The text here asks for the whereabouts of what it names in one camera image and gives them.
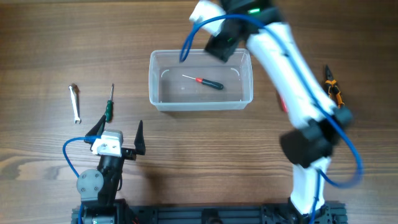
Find green handled screwdriver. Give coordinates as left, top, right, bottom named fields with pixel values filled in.
left=104, top=84, right=114, bottom=123

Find blue right camera cable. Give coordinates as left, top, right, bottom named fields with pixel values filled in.
left=178, top=13, right=364, bottom=224

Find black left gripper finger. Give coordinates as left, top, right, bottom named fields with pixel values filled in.
left=134, top=120, right=146, bottom=156
left=84, top=115, right=106, bottom=144

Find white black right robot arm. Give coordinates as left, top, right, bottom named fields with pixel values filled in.
left=190, top=1, right=353, bottom=223

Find small silver wrench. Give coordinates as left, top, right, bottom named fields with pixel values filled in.
left=68, top=83, right=81, bottom=124

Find red handled cutters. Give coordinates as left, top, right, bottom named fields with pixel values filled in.
left=279, top=96, right=288, bottom=113

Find orange black needle-nose pliers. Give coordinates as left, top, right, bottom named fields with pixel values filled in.
left=324, top=65, right=345, bottom=108

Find blue camera cable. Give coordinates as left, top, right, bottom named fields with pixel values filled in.
left=178, top=13, right=364, bottom=224
left=62, top=135, right=101, bottom=224

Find blue left camera cable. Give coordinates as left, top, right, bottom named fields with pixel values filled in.
left=62, top=135, right=101, bottom=224

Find clear plastic container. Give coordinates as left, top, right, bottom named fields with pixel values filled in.
left=149, top=49, right=253, bottom=111

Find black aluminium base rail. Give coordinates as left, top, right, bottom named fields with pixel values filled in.
left=81, top=202, right=348, bottom=224

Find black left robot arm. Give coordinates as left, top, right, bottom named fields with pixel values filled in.
left=71, top=116, right=146, bottom=224

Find black red screwdriver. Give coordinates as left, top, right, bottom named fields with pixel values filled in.
left=182, top=75, right=224, bottom=90

